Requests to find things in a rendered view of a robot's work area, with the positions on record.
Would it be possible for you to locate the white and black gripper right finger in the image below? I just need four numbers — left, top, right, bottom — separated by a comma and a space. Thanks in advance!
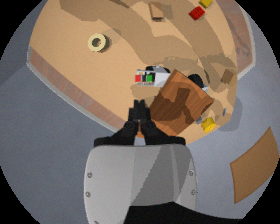
140, 99, 186, 146

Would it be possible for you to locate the yellow cylinder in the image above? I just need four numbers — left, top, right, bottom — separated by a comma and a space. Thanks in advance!
201, 117, 216, 132

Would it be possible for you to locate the yellow rectangular block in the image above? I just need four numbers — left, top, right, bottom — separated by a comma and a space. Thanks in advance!
198, 0, 212, 8

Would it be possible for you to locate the red toy brick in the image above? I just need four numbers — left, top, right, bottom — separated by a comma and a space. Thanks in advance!
189, 6, 205, 20

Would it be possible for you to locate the beige short cylinder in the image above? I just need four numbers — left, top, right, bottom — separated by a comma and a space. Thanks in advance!
88, 33, 109, 52

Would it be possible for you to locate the tan wooden block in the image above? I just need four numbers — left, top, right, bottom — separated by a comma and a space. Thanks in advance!
149, 2, 164, 20

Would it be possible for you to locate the wooden wheeled dolly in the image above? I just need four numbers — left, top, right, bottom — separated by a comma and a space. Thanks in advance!
135, 65, 214, 136

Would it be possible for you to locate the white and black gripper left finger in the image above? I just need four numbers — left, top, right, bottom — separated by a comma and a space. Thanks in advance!
94, 99, 139, 147

